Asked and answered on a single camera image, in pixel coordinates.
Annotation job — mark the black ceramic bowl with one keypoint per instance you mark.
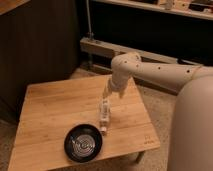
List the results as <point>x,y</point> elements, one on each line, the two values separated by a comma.
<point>83,143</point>

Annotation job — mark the white plastic bottle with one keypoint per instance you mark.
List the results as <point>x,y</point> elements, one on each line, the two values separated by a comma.
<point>104,111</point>

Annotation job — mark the vertical metal pole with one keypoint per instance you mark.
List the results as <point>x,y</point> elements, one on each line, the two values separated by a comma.
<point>90,32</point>

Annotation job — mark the metal beam rail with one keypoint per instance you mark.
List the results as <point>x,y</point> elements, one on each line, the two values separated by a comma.
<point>109,50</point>

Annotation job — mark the light wooden table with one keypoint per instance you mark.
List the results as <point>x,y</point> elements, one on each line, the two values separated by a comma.
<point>51,109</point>

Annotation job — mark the wooden shelf with items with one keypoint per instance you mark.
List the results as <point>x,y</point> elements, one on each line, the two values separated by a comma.
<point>178,7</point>

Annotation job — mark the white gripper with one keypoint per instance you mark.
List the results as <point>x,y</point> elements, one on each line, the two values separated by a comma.
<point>115,84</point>

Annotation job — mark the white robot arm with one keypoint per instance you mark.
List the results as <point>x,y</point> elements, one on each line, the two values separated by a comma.
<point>190,143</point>

